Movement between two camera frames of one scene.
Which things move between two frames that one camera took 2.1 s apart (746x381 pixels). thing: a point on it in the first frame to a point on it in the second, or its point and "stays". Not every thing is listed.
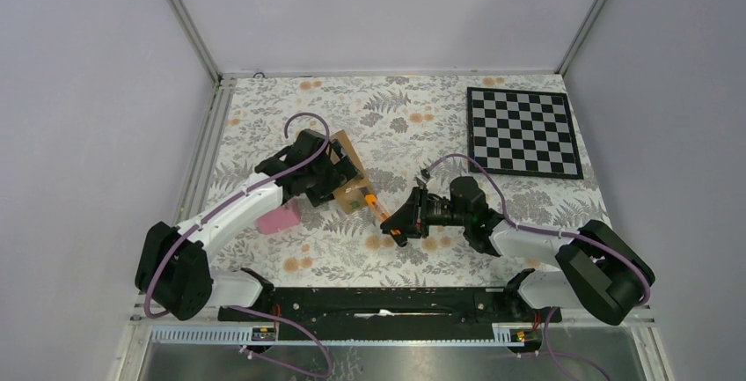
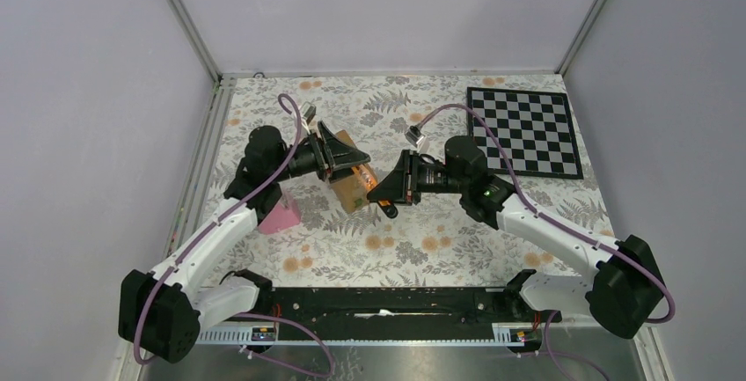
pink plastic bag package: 286,216 stays
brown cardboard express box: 350,197 stays
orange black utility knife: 371,201 to 369,178
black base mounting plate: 461,306 stays
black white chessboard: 522,132 stays
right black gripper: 412,216 to 403,183
